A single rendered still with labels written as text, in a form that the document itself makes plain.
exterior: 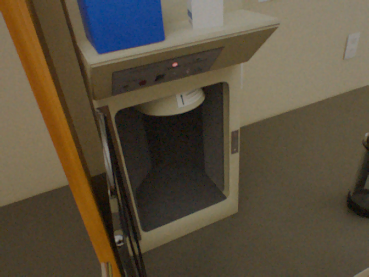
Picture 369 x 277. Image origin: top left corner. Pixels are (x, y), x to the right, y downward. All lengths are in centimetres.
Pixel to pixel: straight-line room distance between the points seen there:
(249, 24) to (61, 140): 35
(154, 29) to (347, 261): 71
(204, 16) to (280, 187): 67
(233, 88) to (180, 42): 26
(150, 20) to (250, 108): 96
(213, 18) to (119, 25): 16
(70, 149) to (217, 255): 50
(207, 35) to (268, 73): 87
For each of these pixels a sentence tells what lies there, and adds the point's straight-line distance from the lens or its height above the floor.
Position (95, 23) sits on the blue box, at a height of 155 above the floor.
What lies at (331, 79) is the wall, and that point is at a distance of 162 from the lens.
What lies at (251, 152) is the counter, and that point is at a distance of 116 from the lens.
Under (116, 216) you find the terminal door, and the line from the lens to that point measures 34.
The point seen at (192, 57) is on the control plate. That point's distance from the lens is 51.
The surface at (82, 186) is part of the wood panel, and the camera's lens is 55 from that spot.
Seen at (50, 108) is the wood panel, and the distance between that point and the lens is 47.
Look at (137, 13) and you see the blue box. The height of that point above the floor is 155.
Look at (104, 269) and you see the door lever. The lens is 53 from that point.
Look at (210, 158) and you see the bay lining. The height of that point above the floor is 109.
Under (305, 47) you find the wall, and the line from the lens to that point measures 142.
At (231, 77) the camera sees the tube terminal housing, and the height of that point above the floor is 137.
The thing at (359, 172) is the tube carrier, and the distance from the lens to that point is 94.
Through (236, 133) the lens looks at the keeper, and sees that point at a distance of 75.
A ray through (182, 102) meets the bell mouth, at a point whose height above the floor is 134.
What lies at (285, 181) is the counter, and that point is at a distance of 106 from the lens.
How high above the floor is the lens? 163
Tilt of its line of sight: 33 degrees down
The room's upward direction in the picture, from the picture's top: 6 degrees counter-clockwise
